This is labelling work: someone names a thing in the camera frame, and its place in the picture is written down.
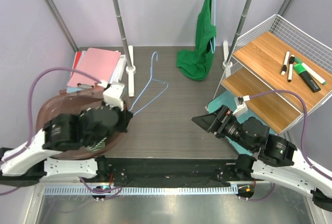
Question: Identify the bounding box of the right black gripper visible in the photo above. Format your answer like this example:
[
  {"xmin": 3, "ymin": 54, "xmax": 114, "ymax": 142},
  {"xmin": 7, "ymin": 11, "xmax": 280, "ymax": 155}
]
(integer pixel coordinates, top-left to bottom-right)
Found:
[{"xmin": 191, "ymin": 104, "xmax": 255, "ymax": 152}]

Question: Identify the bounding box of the green white striped tank top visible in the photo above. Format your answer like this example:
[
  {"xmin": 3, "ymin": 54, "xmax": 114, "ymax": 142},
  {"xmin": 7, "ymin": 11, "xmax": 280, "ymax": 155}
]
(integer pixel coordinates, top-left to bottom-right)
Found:
[{"xmin": 84, "ymin": 134, "xmax": 107, "ymax": 152}]

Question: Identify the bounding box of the light blue wire hanger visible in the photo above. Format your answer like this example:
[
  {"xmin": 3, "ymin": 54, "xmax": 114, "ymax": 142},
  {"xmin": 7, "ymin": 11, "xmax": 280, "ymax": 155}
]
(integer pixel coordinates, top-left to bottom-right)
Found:
[{"xmin": 129, "ymin": 51, "xmax": 169, "ymax": 116}]

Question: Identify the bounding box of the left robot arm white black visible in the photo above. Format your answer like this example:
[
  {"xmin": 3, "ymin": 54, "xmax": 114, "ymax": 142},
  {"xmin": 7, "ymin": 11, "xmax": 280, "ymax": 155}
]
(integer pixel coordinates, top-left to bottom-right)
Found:
[{"xmin": 1, "ymin": 105, "xmax": 133, "ymax": 188}]

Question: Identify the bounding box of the teal cutting mat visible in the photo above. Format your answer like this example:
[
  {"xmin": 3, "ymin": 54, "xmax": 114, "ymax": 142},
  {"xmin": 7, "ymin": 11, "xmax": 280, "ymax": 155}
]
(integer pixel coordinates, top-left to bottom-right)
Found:
[{"xmin": 207, "ymin": 91, "xmax": 267, "ymax": 156}]

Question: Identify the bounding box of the grey white clothes rack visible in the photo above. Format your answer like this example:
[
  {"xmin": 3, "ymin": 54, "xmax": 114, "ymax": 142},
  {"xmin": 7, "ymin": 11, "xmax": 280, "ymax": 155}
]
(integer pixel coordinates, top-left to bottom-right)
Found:
[{"xmin": 107, "ymin": 0, "xmax": 261, "ymax": 97}]

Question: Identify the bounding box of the stack of papers folders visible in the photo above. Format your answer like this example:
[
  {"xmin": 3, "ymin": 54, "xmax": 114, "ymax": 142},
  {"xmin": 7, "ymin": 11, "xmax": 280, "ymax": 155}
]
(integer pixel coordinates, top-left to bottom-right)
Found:
[{"xmin": 66, "ymin": 51, "xmax": 126, "ymax": 93}]

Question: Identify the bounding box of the brown translucent plastic basin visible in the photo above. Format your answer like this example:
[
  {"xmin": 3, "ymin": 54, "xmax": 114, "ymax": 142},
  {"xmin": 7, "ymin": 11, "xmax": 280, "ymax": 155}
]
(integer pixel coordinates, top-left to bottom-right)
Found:
[{"xmin": 35, "ymin": 87, "xmax": 124, "ymax": 160}]

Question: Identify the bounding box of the small white black marker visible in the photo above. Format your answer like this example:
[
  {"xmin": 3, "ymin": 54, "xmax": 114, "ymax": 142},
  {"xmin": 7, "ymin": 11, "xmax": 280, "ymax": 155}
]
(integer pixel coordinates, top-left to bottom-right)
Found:
[{"xmin": 287, "ymin": 63, "xmax": 293, "ymax": 82}]

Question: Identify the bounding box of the green black highlighter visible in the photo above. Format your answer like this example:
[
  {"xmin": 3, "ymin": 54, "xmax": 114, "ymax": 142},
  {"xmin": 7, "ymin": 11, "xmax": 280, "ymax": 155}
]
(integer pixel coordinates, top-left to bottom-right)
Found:
[{"xmin": 294, "ymin": 64, "xmax": 321, "ymax": 93}]

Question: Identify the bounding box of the white green capped marker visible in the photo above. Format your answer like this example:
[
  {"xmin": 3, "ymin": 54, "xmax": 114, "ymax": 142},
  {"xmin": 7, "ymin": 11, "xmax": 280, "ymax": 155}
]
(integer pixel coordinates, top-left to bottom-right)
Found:
[{"xmin": 301, "ymin": 63, "xmax": 327, "ymax": 85}]

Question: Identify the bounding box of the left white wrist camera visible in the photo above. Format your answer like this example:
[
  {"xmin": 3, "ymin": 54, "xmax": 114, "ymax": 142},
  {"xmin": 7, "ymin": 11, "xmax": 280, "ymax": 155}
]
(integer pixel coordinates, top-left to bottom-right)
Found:
[{"xmin": 103, "ymin": 82, "xmax": 126, "ymax": 111}]

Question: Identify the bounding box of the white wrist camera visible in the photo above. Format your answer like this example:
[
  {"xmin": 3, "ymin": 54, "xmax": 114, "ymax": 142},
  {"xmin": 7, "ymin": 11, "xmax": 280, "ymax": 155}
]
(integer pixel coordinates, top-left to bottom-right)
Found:
[
  {"xmin": 103, "ymin": 82, "xmax": 126, "ymax": 111},
  {"xmin": 233, "ymin": 95, "xmax": 250, "ymax": 117}
]

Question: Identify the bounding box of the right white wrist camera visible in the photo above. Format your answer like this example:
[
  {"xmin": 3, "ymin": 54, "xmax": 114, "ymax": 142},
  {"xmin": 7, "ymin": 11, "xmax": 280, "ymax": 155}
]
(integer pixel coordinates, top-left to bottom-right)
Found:
[{"xmin": 233, "ymin": 95, "xmax": 250, "ymax": 117}]

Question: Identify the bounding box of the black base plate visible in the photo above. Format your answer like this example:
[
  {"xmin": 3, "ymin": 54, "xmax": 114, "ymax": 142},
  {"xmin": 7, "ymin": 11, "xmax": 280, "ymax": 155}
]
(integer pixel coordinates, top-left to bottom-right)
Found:
[{"xmin": 85, "ymin": 157, "xmax": 254, "ymax": 188}]

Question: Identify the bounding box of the white slotted cable duct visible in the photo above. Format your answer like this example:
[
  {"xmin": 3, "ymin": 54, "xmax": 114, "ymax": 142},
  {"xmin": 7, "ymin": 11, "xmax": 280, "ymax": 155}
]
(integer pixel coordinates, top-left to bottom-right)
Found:
[{"xmin": 44, "ymin": 185, "xmax": 238, "ymax": 196}]

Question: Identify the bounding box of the white wire wooden shelf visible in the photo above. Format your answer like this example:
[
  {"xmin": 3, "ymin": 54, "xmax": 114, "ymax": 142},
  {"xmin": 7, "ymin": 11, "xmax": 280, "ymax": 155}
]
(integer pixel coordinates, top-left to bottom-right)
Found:
[{"xmin": 220, "ymin": 15, "xmax": 331, "ymax": 134}]

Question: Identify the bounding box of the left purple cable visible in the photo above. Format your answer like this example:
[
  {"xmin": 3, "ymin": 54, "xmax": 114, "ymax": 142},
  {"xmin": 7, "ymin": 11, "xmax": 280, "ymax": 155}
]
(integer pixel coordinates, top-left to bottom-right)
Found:
[{"xmin": 0, "ymin": 67, "xmax": 122, "ymax": 199}]

